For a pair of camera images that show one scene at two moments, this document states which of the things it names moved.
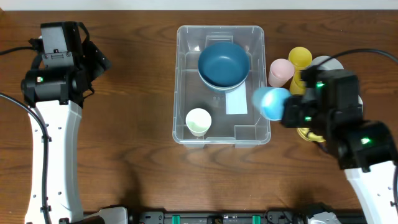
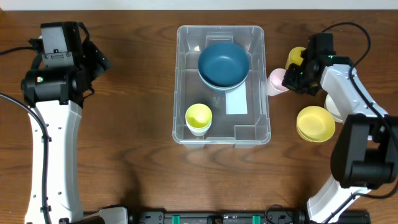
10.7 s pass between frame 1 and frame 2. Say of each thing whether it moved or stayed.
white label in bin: stayed
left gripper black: stayed
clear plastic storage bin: stayed
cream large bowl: stayed
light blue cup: moved
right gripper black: moved
